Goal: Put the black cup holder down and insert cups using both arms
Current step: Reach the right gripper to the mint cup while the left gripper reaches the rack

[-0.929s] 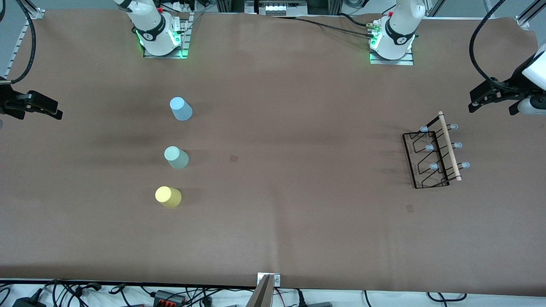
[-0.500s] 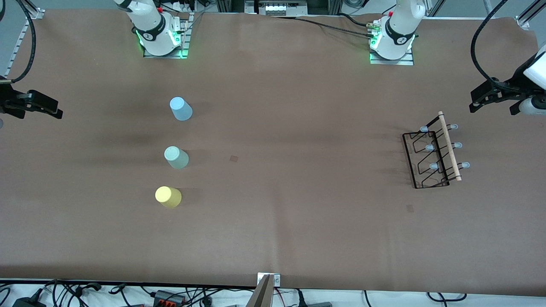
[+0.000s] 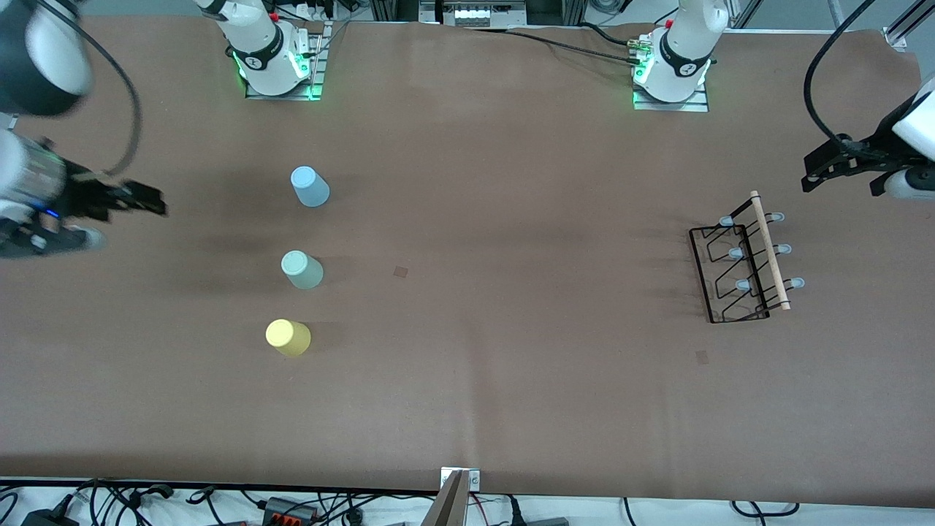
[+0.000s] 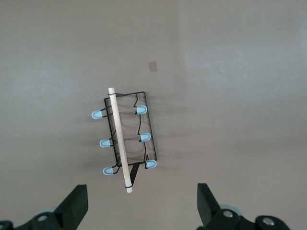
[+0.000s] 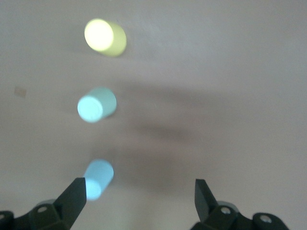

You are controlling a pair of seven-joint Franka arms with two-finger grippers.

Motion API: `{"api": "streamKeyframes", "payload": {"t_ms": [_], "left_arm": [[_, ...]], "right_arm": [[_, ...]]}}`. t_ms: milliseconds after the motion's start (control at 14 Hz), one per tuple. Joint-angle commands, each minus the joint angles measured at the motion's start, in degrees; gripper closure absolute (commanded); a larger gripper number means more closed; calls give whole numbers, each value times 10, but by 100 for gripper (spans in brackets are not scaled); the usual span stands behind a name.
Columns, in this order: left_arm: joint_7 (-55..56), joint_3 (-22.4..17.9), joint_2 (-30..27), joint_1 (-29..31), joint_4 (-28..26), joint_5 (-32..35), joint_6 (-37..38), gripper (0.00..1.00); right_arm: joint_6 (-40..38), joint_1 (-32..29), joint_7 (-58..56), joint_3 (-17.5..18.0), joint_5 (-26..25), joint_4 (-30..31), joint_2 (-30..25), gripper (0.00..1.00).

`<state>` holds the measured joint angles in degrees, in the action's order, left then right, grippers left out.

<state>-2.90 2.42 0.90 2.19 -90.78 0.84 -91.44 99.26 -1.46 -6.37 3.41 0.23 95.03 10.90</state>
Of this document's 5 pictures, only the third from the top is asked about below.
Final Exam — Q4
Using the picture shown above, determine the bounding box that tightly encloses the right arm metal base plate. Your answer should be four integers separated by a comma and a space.
245, 28, 327, 101

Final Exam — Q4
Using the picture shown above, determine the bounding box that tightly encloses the yellow plastic cup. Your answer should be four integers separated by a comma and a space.
265, 319, 312, 357

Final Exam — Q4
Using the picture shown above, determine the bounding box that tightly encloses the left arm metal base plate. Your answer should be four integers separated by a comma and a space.
633, 77, 710, 113

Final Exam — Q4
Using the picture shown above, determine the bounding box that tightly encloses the black orange connector block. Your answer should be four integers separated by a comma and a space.
263, 497, 319, 525

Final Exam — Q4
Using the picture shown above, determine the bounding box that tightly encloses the small metal edge bracket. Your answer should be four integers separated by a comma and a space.
440, 468, 481, 492

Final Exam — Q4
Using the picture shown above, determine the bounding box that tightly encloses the black power adapter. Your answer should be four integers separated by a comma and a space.
20, 509, 78, 526

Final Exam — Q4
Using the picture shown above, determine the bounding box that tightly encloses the brown slanted post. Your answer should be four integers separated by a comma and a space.
422, 470, 469, 526

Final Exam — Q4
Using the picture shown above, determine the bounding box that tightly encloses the pale green plastic cup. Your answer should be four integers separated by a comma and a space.
281, 250, 324, 290

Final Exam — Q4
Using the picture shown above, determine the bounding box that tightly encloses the black wire cup holder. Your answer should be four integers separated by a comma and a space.
689, 191, 806, 324

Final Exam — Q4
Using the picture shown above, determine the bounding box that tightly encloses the black looped floor cable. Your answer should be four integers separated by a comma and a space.
730, 500, 801, 519

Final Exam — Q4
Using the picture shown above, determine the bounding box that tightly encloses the brown table mat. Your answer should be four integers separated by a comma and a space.
0, 16, 923, 508

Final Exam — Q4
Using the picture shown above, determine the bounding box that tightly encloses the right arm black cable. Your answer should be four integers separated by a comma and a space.
33, 0, 143, 180

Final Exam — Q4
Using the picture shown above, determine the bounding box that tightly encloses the light blue plastic cup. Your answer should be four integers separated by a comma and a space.
291, 166, 331, 208

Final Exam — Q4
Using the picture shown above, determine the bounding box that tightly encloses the aluminium frame profile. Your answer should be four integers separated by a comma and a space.
884, 0, 935, 50

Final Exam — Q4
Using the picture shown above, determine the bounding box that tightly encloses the black base power cable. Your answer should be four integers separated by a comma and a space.
467, 26, 647, 68

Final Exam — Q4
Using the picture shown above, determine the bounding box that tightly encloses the white power strip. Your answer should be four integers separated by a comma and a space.
442, 2, 528, 28

